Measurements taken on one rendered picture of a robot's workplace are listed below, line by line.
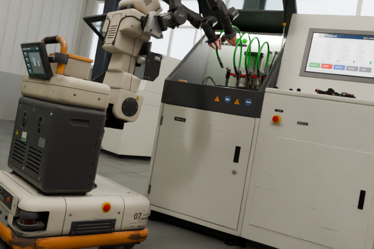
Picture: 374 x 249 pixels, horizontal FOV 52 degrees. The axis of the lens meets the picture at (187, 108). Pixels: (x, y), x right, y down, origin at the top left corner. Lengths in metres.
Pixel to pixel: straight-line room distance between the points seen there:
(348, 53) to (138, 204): 1.57
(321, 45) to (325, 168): 0.83
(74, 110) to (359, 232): 1.57
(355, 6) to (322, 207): 4.90
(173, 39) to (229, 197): 5.99
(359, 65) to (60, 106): 1.76
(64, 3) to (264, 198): 8.15
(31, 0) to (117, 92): 7.38
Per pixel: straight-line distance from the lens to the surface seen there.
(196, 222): 2.54
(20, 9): 9.17
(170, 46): 8.05
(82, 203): 1.85
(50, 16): 9.60
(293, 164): 2.31
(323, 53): 2.64
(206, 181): 2.47
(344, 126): 2.28
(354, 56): 2.62
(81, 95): 1.78
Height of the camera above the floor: 0.73
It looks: 1 degrees up
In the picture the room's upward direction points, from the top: 10 degrees clockwise
